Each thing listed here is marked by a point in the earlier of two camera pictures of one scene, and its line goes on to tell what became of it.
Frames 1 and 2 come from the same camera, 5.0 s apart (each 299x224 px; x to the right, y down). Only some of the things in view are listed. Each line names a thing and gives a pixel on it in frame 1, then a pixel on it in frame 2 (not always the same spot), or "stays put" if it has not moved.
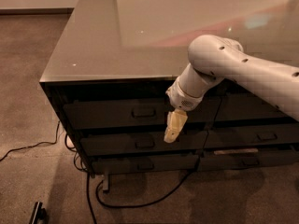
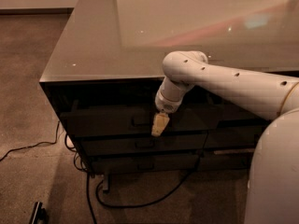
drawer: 190,142 stays put
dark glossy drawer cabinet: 121,48 stays put
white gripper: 182,99 -> 163,105
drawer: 234,159 stays put
